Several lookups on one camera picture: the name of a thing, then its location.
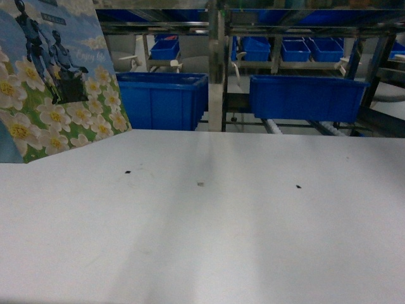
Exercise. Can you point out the blue bin behind table left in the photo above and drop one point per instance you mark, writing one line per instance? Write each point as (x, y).
(164, 101)

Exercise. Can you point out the flower gift bag with figures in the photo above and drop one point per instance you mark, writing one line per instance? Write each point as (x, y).
(59, 90)

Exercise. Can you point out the blue bin behind table right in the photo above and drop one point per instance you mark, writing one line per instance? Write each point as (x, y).
(305, 98)

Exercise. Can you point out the blue bin behind table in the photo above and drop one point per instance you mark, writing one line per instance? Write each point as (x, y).
(164, 101)
(305, 98)

